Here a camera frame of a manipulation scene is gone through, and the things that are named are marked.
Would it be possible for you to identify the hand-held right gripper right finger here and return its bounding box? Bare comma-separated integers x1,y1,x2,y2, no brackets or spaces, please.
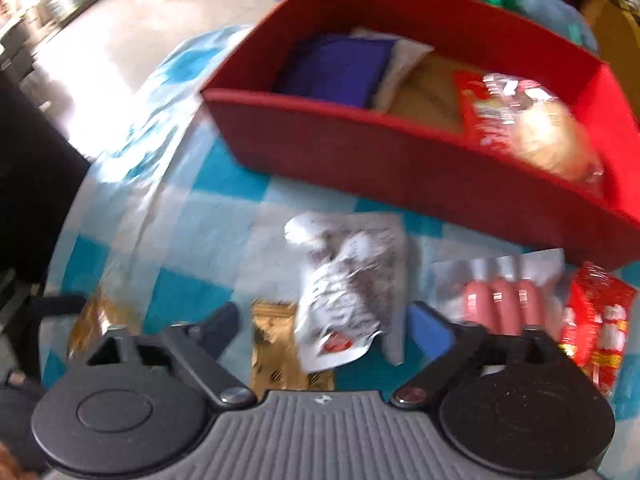
390,301,576,408

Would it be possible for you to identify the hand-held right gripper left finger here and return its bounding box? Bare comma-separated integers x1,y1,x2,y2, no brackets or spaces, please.
87,301,256,409

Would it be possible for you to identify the gold snack packet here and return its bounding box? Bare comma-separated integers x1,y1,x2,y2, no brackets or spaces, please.
250,299,335,392

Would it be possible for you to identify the sausage packet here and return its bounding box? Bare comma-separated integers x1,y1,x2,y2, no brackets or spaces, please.
430,249,566,336

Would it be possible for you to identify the red gummy candy packet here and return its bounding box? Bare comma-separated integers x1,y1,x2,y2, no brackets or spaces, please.
557,261,637,398

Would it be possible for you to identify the red cardboard box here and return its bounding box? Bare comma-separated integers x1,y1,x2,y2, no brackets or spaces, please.
200,0,640,268

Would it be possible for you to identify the steamed cake packet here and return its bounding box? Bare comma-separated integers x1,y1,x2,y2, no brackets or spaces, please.
452,70,608,183

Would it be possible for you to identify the grey white snack packet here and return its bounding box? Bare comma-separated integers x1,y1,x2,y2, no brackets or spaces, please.
350,27,436,111

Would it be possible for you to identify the waffle biscuit packet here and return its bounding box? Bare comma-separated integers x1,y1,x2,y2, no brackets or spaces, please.
275,34,398,108

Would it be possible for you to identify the blue white checkered tablecloth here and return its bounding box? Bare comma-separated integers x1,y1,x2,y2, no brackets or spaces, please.
40,25,640,461

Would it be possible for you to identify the black furniture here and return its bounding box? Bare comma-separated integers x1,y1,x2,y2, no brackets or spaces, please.
0,75,91,281

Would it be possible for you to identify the blue rolled cushion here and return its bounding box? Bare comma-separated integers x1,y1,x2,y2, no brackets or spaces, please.
270,0,598,56

